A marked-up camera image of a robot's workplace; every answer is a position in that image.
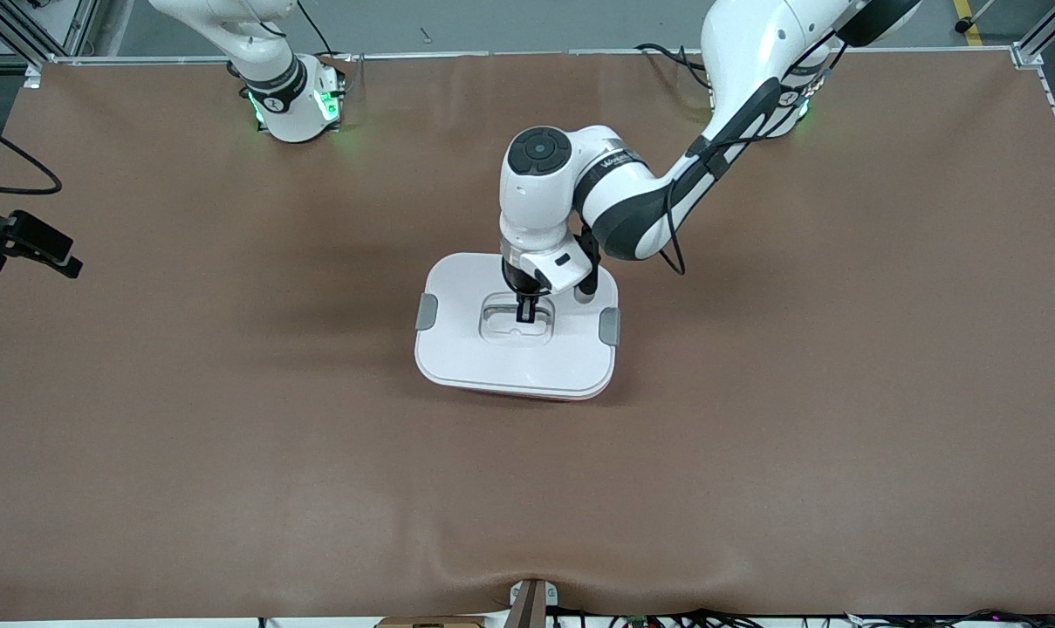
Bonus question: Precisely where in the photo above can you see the white box lid grey clips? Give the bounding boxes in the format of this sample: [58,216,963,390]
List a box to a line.
[414,252,621,401]

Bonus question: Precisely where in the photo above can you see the pink plastic storage box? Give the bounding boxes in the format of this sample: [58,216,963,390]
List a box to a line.
[418,371,620,404]

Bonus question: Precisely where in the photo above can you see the brown table mat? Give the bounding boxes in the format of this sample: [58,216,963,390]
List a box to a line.
[0,48,1055,622]

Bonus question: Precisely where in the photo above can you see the black stand leg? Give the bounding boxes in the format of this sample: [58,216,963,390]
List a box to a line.
[956,0,997,34]

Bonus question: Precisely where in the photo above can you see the aluminium frame strut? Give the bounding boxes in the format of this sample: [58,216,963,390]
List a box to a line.
[0,0,100,88]
[1011,0,1055,69]

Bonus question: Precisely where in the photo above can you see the black left arm base cables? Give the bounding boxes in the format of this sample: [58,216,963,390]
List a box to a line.
[636,42,713,90]

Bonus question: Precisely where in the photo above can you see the brown camera mount bracket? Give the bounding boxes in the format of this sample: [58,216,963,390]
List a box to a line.
[508,577,559,628]

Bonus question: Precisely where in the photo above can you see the black cable bundle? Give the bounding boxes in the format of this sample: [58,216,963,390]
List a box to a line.
[551,608,759,628]

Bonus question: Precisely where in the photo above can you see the black right arm base cable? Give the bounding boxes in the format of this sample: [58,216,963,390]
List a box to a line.
[296,0,346,60]

